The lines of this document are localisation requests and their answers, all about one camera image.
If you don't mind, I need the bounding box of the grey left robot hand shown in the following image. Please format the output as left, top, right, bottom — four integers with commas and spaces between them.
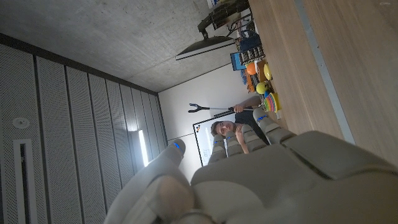
104, 107, 398, 224

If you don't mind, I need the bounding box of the seated person in dark polo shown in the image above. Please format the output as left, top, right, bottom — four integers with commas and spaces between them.
210, 95, 271, 155

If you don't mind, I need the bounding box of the white whiteboard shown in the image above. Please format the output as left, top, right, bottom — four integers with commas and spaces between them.
192, 111, 237, 167

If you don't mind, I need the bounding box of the rainbow stacking cup toy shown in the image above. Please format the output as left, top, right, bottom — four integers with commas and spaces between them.
263, 92, 282, 113

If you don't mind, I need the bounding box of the black reach grabber stick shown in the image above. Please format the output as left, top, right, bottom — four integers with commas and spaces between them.
188, 103, 254, 113

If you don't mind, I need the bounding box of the yellow-green ball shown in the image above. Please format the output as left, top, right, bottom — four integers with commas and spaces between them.
256, 81, 270, 95

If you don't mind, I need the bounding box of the bright ceiling light strip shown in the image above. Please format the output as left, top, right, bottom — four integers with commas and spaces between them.
136, 129, 149, 167

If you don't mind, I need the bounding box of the blue basket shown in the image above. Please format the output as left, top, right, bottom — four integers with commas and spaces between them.
230, 52, 247, 72

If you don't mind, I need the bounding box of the dark blue mug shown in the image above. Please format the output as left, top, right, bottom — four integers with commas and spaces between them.
239, 32, 261, 52

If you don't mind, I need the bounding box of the black computer monitor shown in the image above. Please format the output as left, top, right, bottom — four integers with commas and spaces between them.
175, 0, 249, 61

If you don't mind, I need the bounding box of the white ceiling vent slot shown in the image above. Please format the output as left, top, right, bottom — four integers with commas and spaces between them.
12, 139, 34, 224

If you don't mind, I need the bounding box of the round white ceiling detector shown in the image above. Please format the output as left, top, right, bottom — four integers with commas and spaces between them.
12, 117, 31, 129

